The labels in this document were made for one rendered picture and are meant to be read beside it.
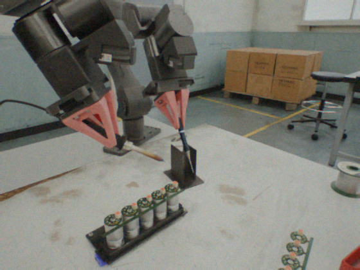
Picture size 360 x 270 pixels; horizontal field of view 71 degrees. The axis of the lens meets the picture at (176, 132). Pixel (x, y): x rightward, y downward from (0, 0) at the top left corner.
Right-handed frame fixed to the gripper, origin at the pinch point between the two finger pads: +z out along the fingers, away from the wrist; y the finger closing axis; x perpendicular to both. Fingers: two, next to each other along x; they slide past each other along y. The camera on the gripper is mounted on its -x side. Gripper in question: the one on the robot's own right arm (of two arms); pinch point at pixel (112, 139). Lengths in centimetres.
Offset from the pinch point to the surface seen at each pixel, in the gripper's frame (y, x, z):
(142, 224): -5.7, 1.1, 12.9
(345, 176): 7.6, -33.5, 30.4
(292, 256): -8.9, -17.4, 25.6
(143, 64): 305, 50, 6
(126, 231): -7.7, 2.7, 11.7
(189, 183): 9.4, -4.5, 18.7
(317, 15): 397, -207, 71
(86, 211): 0.3, 12.5, 10.1
